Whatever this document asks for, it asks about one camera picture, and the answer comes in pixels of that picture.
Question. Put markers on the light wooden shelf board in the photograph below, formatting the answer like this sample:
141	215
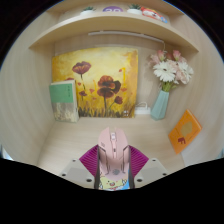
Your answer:
110	21

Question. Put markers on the white light bar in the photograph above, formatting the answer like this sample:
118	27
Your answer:
126	35

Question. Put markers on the pale teal faceted vase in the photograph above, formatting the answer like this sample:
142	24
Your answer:
160	106

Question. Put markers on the yellow poppy flower painting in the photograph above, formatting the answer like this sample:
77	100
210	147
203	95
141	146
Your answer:
96	80

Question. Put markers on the orange book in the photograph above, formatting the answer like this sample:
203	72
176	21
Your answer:
185	131

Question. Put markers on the red and white plush toy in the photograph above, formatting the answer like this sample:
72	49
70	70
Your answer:
153	14

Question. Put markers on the round purple sign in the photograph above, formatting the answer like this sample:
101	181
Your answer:
112	9

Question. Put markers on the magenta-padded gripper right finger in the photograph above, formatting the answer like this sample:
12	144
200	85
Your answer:
153	170

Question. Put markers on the pink computer mouse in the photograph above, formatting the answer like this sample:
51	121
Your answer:
113	153

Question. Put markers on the green and beige book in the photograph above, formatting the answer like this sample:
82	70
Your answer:
63	100

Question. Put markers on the small potted green plant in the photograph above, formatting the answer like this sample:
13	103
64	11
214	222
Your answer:
88	10
134	9

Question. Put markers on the pink and white flower bouquet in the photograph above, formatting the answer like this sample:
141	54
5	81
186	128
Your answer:
171	70

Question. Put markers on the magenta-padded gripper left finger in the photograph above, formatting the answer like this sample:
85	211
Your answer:
75	171

